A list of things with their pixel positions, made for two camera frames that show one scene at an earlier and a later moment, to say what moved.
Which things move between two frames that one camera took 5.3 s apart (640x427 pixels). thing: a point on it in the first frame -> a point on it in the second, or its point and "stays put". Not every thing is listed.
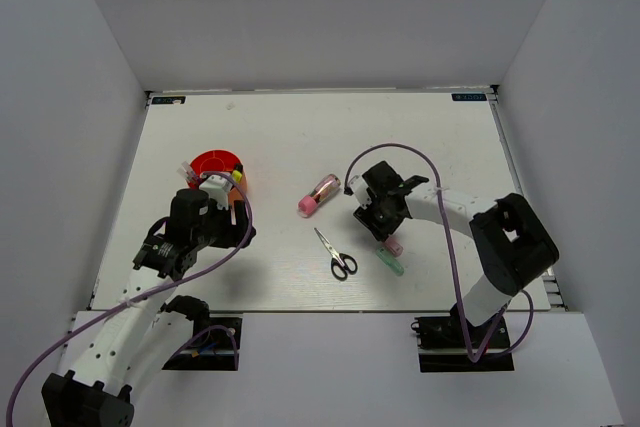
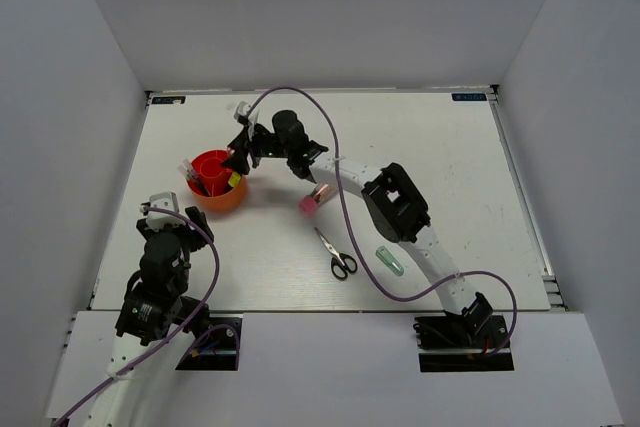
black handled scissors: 342,263 stays put
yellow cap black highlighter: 237,174 stays put
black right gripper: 380,230 -> 238,160
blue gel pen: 190,171 stays put
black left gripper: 236,235 -> 196,240
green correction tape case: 391,261 stays put
